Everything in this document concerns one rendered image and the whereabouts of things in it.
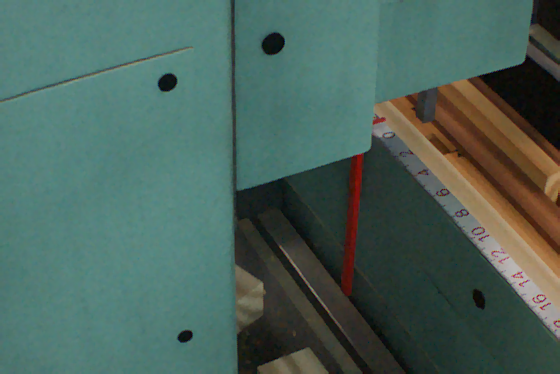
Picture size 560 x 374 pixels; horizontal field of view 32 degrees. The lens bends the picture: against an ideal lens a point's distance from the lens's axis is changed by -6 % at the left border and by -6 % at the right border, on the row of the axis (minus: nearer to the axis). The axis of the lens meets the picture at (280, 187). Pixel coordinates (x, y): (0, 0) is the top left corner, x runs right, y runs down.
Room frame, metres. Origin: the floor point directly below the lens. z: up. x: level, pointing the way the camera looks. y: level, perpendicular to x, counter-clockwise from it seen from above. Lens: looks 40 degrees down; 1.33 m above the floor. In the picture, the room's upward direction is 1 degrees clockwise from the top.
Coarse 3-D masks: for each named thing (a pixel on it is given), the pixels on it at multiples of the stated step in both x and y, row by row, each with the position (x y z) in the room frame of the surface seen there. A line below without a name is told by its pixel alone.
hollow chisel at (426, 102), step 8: (432, 88) 0.52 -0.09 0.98; (424, 96) 0.52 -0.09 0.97; (432, 96) 0.52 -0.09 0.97; (424, 104) 0.52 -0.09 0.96; (432, 104) 0.52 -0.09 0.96; (416, 112) 0.53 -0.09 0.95; (424, 112) 0.52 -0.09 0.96; (432, 112) 0.52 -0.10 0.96; (424, 120) 0.52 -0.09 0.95; (432, 120) 0.52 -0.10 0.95
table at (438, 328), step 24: (312, 192) 0.56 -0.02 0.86; (336, 192) 0.53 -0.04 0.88; (336, 216) 0.53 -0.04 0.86; (360, 216) 0.50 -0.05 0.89; (336, 240) 0.53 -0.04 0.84; (360, 240) 0.50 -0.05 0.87; (384, 240) 0.48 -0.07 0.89; (360, 264) 0.50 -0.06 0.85; (384, 264) 0.47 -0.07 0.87; (408, 264) 0.45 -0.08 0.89; (384, 288) 0.47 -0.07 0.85; (408, 288) 0.45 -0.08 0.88; (432, 288) 0.43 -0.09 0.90; (408, 312) 0.44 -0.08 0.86; (432, 312) 0.42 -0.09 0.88; (456, 312) 0.41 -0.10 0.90; (432, 336) 0.42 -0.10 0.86; (456, 336) 0.40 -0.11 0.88; (432, 360) 0.42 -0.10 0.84; (456, 360) 0.40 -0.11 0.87; (480, 360) 0.38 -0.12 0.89
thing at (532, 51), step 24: (528, 48) 0.55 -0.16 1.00; (504, 72) 0.55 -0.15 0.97; (528, 72) 0.53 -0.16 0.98; (552, 72) 0.52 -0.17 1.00; (504, 96) 0.55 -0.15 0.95; (528, 96) 0.53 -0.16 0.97; (552, 96) 0.51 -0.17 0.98; (528, 120) 0.53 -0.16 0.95; (552, 120) 0.51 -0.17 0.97; (552, 144) 0.51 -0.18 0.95
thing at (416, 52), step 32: (384, 0) 0.47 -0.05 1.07; (416, 0) 0.48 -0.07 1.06; (448, 0) 0.49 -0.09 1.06; (480, 0) 0.50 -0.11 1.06; (512, 0) 0.51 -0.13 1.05; (384, 32) 0.47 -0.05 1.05; (416, 32) 0.48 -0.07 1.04; (448, 32) 0.49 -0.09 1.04; (480, 32) 0.50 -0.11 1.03; (512, 32) 0.51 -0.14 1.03; (384, 64) 0.47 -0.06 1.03; (416, 64) 0.48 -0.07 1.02; (448, 64) 0.49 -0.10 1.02; (480, 64) 0.50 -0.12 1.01; (512, 64) 0.51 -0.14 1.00; (384, 96) 0.47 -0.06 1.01
